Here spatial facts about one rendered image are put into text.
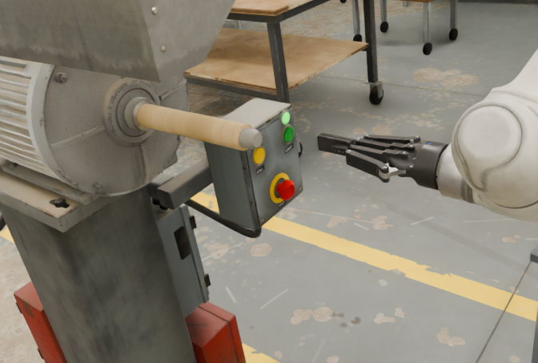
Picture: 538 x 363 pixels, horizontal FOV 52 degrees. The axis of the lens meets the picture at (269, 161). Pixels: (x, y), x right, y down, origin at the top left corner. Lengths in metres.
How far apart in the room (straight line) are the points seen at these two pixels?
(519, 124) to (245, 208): 0.56
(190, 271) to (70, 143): 0.58
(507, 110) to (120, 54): 0.41
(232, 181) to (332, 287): 1.34
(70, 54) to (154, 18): 0.13
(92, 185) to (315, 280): 1.65
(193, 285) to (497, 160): 0.81
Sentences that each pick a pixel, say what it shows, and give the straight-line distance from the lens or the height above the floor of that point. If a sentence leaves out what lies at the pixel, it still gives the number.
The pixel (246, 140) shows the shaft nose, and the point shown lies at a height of 1.25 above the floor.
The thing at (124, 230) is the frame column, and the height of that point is 0.98.
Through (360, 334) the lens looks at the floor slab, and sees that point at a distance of 2.12.
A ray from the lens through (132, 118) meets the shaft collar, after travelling 0.77.
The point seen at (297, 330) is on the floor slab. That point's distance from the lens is 2.16.
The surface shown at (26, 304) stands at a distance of 1.33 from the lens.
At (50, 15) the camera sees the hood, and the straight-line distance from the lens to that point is 0.56.
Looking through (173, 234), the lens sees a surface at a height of 0.88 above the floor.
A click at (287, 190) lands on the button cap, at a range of 1.06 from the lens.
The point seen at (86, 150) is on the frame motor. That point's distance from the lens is 0.78.
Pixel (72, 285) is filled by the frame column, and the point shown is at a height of 0.94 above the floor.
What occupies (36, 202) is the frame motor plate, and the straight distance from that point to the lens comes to 0.94.
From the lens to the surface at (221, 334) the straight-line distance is 1.33.
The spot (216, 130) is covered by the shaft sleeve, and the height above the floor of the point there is 1.26.
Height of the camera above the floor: 1.53
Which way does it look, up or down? 28 degrees down
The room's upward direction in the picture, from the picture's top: 9 degrees counter-clockwise
